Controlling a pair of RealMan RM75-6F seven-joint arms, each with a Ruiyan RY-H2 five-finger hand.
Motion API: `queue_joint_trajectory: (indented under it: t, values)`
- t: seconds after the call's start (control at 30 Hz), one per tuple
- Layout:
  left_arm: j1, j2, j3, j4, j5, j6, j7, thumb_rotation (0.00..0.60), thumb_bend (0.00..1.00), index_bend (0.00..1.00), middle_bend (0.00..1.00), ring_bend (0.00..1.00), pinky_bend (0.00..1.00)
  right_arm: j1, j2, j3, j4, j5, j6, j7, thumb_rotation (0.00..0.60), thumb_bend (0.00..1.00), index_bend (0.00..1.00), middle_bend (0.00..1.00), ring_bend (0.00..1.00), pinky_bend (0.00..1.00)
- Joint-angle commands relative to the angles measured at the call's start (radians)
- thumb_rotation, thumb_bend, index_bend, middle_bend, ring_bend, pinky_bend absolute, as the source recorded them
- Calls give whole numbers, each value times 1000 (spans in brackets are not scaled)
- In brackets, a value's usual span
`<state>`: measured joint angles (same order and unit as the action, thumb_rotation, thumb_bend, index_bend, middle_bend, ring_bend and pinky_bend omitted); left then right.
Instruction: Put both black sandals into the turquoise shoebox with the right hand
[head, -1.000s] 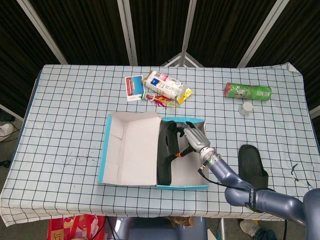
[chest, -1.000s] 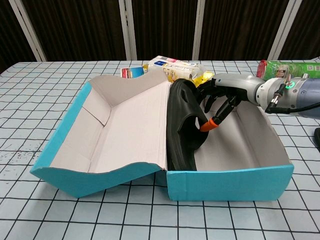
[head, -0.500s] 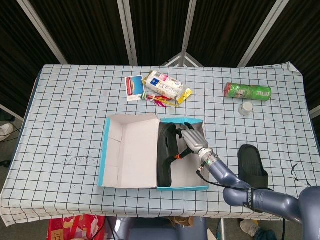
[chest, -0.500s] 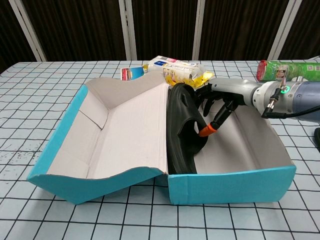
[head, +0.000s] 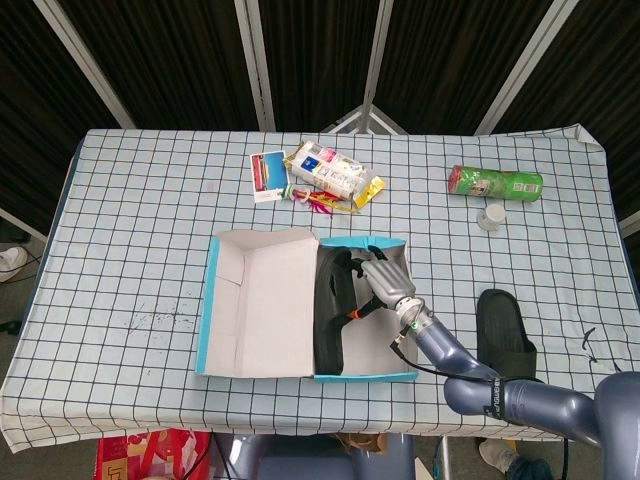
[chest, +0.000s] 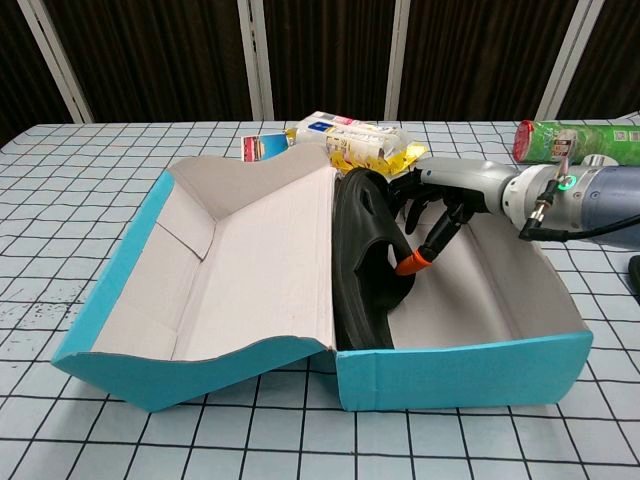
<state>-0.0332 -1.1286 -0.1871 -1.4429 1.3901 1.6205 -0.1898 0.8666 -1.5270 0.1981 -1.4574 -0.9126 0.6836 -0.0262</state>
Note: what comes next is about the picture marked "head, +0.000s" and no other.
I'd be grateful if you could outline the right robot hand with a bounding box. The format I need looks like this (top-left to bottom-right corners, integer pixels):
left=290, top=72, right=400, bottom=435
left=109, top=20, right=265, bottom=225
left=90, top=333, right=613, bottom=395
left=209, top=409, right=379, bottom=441
left=344, top=247, right=417, bottom=321

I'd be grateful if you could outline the black rubber slipper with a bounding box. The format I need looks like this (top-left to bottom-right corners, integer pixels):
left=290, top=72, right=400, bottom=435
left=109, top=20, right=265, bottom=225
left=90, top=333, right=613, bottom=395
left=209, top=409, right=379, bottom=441
left=474, top=288, right=539, bottom=386
left=313, top=249, right=360, bottom=376

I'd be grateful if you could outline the light blue shoe box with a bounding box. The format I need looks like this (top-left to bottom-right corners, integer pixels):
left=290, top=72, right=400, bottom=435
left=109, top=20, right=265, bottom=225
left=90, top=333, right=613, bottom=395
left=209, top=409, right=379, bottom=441
left=194, top=227, right=419, bottom=384

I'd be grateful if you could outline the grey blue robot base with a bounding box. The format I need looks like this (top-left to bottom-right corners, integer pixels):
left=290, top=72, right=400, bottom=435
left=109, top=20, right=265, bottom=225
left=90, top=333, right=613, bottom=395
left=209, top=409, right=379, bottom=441
left=212, top=432, right=416, bottom=480

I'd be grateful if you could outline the red patterned bag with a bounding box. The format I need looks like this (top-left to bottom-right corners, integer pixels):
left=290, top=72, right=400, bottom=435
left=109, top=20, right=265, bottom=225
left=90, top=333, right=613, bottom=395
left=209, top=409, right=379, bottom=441
left=96, top=428, right=214, bottom=480

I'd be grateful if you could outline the small white jar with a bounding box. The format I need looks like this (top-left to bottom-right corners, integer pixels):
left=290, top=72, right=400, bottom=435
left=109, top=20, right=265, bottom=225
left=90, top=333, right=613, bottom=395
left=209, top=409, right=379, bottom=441
left=476, top=203, right=506, bottom=232

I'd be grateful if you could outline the white gold snack package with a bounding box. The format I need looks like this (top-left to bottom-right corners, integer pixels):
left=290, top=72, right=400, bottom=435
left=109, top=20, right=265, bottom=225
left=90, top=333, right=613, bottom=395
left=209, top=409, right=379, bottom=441
left=283, top=139, right=387, bottom=207

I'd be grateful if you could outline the green chips can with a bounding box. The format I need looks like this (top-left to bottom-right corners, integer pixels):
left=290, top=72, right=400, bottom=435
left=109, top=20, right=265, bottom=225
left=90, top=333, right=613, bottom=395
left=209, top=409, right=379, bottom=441
left=447, top=164, right=545, bottom=204

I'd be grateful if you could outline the brown paper bag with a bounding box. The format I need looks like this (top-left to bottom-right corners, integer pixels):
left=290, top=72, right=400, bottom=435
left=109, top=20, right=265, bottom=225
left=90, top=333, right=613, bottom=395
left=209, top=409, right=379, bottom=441
left=335, top=432, right=390, bottom=455

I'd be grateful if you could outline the red blue photo card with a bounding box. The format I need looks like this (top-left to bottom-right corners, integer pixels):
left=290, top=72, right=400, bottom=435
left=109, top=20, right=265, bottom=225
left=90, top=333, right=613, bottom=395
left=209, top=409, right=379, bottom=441
left=249, top=149, right=289, bottom=204

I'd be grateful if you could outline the metal screen foot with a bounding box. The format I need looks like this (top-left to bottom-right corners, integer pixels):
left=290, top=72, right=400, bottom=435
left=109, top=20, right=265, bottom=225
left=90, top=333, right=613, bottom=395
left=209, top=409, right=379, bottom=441
left=324, top=104, right=407, bottom=135

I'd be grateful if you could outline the teal metal pole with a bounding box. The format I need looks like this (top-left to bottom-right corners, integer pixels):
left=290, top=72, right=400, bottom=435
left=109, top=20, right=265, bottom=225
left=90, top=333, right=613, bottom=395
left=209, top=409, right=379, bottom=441
left=433, top=435, right=454, bottom=480

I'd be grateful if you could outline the white sneaker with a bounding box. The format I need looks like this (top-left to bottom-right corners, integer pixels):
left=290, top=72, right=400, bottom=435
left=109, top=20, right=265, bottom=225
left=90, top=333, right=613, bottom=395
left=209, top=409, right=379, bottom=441
left=478, top=438, right=521, bottom=472

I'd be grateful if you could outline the blue checked tablecloth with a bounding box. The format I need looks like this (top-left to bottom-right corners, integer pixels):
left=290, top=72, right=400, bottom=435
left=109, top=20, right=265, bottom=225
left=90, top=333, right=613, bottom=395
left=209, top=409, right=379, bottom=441
left=0, top=124, right=640, bottom=446

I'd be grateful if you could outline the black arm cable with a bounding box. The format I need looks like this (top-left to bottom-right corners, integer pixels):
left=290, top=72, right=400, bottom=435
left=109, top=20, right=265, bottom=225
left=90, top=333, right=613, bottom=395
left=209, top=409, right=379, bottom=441
left=388, top=319, right=501, bottom=384

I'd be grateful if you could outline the dark folding screen white frame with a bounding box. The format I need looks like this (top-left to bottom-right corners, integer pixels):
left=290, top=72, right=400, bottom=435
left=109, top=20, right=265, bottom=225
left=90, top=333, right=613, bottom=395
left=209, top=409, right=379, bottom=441
left=0, top=0, right=640, bottom=241

